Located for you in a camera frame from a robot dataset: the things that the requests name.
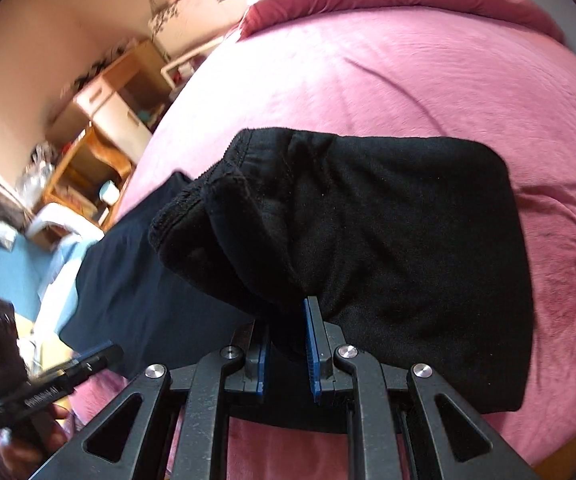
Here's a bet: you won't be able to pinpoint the white nightstand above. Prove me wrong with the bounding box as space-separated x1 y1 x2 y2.
162 42 219 92

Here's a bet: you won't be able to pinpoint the person's left hand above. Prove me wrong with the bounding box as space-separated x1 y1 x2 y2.
0 400 76 469

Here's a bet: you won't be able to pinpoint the grey headboard with flower panels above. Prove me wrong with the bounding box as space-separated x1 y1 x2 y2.
146 0 289 59

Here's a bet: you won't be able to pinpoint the white plastic chair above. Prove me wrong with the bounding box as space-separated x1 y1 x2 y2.
24 202 105 262

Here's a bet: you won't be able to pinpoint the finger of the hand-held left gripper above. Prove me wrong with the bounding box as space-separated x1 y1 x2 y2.
62 342 123 381

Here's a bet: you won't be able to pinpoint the bed with pink sheet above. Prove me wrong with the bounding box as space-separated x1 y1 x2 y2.
68 0 576 480

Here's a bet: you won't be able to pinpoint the white mug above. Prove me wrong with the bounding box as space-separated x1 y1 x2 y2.
98 179 120 206

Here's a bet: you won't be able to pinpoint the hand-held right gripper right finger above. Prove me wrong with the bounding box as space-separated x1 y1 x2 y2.
303 296 542 480

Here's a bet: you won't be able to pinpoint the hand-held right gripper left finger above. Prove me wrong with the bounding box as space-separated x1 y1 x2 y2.
42 322 271 480

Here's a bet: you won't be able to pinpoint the black pants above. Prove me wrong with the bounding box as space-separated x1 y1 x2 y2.
60 127 537 417

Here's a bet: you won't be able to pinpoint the wooden side table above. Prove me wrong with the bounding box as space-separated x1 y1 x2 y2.
42 127 136 222

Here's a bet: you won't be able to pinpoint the white plastic bag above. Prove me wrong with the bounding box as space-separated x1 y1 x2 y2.
20 142 61 202

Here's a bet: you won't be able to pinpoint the wooden desk with white cabinet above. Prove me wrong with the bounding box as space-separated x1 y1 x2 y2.
48 40 174 149

